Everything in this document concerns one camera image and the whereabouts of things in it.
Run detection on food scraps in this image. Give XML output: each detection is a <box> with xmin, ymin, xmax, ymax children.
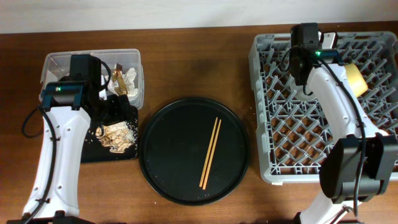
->
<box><xmin>95</xmin><ymin>121</ymin><xmax>137</xmax><ymax>154</ymax></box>

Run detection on gold foil wrapper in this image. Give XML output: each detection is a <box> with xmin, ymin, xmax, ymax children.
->
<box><xmin>111</xmin><ymin>63</ymin><xmax>127</xmax><ymax>95</ymax></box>

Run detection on white tissue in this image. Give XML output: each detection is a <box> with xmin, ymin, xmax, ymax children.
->
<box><xmin>108</xmin><ymin>68</ymin><xmax>139</xmax><ymax>100</ymax></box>

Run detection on wooden chopstick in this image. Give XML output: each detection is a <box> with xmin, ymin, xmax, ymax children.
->
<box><xmin>199</xmin><ymin>117</ymin><xmax>218</xmax><ymax>188</ymax></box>
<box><xmin>201</xmin><ymin>119</ymin><xmax>222</xmax><ymax>190</ymax></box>

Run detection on yellow bowl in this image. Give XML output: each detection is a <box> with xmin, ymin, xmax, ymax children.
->
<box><xmin>345</xmin><ymin>63</ymin><xmax>368</xmax><ymax>97</ymax></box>

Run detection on grey round plate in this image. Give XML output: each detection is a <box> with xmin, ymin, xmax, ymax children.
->
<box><xmin>290</xmin><ymin>83</ymin><xmax>316</xmax><ymax>101</ymax></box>

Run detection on pink cup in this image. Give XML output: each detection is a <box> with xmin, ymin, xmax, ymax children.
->
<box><xmin>376</xmin><ymin>129</ymin><xmax>389</xmax><ymax>136</ymax></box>

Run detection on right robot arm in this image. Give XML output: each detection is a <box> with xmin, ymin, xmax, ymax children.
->
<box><xmin>289</xmin><ymin>45</ymin><xmax>397</xmax><ymax>223</ymax></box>

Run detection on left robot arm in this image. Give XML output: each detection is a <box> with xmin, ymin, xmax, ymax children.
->
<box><xmin>22</xmin><ymin>81</ymin><xmax>137</xmax><ymax>223</ymax></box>

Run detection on clear plastic waste bin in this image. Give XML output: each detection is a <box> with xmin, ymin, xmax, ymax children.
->
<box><xmin>40</xmin><ymin>49</ymin><xmax>144</xmax><ymax>109</ymax></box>

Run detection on grey dishwasher rack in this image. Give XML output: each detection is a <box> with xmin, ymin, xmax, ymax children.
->
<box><xmin>249</xmin><ymin>31</ymin><xmax>397</xmax><ymax>185</ymax></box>

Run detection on black rectangular tray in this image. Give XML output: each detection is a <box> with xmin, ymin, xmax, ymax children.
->
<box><xmin>81</xmin><ymin>106</ymin><xmax>139</xmax><ymax>163</ymax></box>

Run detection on round black serving tray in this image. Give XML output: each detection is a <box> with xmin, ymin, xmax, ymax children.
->
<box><xmin>139</xmin><ymin>97</ymin><xmax>251</xmax><ymax>206</ymax></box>

